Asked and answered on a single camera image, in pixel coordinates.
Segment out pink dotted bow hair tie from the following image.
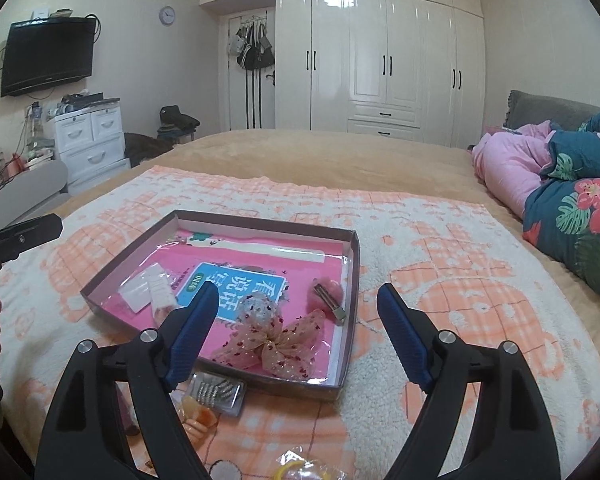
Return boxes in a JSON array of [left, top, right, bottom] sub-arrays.
[[210, 294, 327, 380]]

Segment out brown cardboard box tray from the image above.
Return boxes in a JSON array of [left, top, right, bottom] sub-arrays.
[[81, 210, 360, 401]]

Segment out bagged yellow hair rings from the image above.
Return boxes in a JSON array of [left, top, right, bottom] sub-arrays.
[[272, 448, 351, 480]]

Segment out white claw hair clip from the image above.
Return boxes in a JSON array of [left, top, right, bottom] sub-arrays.
[[145, 263, 178, 326]]

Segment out round wall clock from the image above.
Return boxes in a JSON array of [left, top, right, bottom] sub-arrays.
[[159, 6, 176, 26]]

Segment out teal floral quilt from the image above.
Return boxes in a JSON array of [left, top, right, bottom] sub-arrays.
[[524, 113, 600, 295]]

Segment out tan bed sheet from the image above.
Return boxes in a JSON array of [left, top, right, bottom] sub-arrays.
[[49, 128, 600, 376]]

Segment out white built-in wardrobe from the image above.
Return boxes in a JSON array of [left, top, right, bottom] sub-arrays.
[[199, 0, 486, 148]]

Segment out dark clothes pile on stool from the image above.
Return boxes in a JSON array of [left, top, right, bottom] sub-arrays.
[[157, 105, 200, 144]]

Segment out bags hanging on door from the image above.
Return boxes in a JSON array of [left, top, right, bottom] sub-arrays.
[[227, 22, 275, 72]]

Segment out orange white patterned blanket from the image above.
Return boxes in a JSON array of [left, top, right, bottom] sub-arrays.
[[0, 166, 600, 479]]

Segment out wall mounted black television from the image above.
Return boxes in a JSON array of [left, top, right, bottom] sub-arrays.
[[0, 18, 97, 98]]

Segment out white drawer cabinet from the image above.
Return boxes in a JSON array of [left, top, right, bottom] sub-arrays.
[[44, 99, 131, 196]]

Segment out pink quilt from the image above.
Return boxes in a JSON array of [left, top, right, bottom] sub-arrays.
[[471, 120, 555, 219]]

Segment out small clear plastic bag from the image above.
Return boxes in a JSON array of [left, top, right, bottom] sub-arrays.
[[118, 271, 151, 314]]

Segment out pink felt snap clip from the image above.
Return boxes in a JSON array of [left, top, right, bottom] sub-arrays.
[[306, 278, 347, 325]]

